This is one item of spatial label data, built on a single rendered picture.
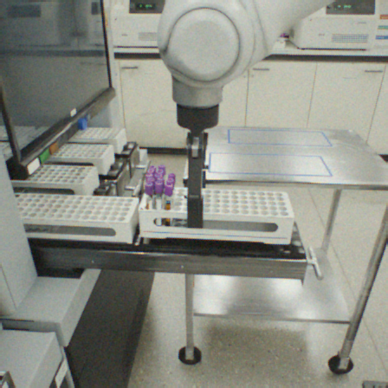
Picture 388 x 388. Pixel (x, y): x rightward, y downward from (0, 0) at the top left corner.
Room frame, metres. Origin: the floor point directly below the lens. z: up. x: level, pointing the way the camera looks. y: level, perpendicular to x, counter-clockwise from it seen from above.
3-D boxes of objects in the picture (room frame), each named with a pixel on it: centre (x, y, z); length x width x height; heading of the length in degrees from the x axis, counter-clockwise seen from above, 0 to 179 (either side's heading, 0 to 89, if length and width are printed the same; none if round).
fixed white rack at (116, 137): (1.11, 0.38, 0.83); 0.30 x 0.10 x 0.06; 86
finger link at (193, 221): (0.57, 0.00, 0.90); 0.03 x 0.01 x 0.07; 86
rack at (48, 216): (0.64, 0.27, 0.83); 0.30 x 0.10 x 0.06; 86
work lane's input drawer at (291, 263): (0.63, 0.09, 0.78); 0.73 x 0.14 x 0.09; 86
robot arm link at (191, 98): (0.62, -0.01, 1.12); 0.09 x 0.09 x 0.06
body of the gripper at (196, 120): (0.62, -0.01, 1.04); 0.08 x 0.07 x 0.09; 176
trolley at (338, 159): (1.07, -0.29, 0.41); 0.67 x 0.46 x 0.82; 86
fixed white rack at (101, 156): (0.96, 0.39, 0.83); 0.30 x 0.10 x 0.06; 86
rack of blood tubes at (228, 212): (0.62, -0.05, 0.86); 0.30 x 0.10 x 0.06; 86
